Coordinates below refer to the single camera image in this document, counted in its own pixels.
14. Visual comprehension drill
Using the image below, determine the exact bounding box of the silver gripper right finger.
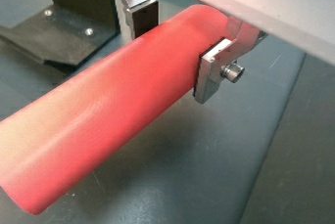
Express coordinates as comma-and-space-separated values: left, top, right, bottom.
194, 16, 266, 104

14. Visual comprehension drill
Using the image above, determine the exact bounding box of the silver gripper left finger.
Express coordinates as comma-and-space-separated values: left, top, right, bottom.
120, 0, 158, 38

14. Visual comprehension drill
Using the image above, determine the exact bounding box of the pink-red oval peg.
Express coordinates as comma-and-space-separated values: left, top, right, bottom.
0, 5, 226, 214

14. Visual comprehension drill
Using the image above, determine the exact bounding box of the black cradle fixture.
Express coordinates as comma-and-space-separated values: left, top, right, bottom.
0, 0, 120, 72

